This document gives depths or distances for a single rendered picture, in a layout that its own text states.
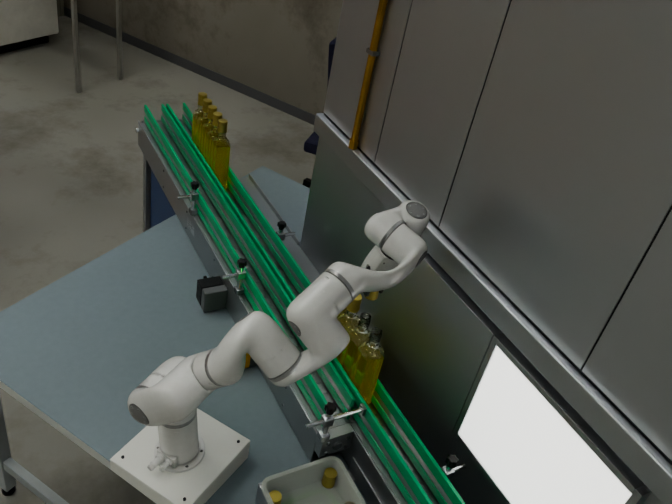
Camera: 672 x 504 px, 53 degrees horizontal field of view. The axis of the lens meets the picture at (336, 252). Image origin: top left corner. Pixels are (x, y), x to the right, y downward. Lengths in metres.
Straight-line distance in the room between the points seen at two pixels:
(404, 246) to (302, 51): 3.89
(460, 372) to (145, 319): 1.05
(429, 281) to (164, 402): 0.70
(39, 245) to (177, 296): 1.62
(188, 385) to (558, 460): 0.78
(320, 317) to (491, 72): 0.63
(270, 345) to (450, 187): 0.58
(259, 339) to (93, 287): 1.10
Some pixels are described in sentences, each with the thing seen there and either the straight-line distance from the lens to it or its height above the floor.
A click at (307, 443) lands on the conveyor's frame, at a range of 1.87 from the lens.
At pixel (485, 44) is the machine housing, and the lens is 1.51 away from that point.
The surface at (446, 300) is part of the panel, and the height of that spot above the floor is 1.28.
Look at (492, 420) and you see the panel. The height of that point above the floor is 1.13.
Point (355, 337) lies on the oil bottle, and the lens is 1.76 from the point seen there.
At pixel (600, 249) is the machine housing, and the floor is 1.64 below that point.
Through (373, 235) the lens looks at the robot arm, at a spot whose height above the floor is 1.48.
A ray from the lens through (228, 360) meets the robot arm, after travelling 1.36.
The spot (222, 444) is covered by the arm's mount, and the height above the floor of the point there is 0.82.
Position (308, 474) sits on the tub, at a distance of 1.80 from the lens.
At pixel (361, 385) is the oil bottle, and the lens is 1.79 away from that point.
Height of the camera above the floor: 2.27
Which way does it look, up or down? 36 degrees down
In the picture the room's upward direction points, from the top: 12 degrees clockwise
